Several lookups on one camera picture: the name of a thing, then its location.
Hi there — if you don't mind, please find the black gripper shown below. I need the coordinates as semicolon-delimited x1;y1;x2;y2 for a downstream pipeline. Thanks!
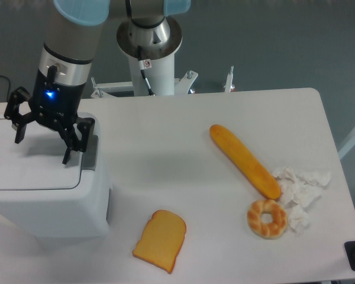
4;71;95;164

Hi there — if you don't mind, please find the white trash can lid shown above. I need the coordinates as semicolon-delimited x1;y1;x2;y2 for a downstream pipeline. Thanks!
0;118;82;191

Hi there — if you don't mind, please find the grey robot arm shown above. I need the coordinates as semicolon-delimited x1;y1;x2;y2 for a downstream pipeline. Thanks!
4;1;191;163

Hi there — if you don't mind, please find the white trash can body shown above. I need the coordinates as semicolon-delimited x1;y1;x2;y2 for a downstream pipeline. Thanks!
0;125;111;238

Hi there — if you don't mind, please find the toast bread slice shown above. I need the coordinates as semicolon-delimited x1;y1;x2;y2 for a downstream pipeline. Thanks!
132;209;186;274

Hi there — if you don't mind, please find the long orange baguette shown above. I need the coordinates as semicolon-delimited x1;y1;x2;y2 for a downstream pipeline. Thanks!
209;124;282;200

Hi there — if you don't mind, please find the small crumpled white tissue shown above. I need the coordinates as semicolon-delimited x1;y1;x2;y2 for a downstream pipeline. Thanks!
288;205;309;236

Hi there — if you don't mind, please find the white pedestal foot bracket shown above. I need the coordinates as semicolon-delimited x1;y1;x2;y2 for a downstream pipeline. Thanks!
91;76;133;98

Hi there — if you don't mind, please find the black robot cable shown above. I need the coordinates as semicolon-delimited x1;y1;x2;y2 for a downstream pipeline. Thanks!
124;0;156;96

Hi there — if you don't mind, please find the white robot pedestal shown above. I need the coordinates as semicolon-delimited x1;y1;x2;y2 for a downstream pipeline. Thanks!
117;17;182;96

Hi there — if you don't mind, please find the white post with bolt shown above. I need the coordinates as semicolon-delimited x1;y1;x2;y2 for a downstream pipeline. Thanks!
224;66;235;93

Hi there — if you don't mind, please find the braided ring bread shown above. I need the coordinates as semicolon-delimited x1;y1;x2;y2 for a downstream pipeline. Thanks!
247;199;288;239

